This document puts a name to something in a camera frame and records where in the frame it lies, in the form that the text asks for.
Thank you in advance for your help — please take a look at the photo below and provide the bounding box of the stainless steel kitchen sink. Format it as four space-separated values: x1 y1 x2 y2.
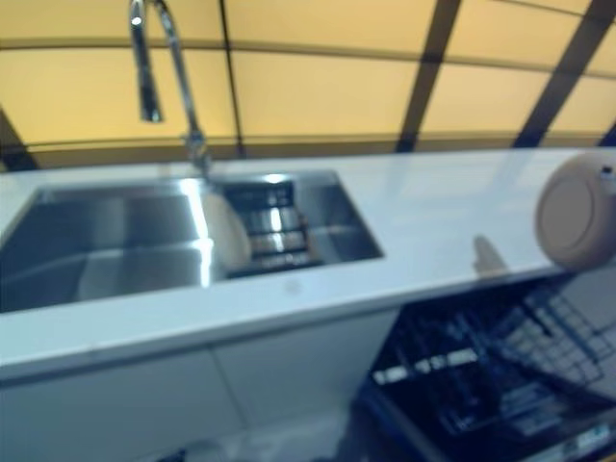
0 168 386 314

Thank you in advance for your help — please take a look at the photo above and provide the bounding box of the dark-framed yellow window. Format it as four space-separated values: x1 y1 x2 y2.
0 0 616 172

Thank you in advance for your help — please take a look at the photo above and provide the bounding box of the cream ceramic plate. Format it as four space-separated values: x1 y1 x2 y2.
204 190 252 269
534 151 616 270

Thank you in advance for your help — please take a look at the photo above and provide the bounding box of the black built-in dishwasher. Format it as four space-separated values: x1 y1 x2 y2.
350 273 616 462

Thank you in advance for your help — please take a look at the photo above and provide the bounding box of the wire dishwasher basket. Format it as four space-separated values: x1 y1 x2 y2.
374 283 616 434

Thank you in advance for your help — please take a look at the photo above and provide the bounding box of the narrow white cabinet door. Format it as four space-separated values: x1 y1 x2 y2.
211 307 400 434

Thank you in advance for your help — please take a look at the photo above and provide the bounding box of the black dish drying rack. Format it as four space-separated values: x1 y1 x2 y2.
220 180 328 280

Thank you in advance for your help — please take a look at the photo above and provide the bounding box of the chrome pull-down kitchen faucet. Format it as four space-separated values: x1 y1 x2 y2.
127 0 213 174

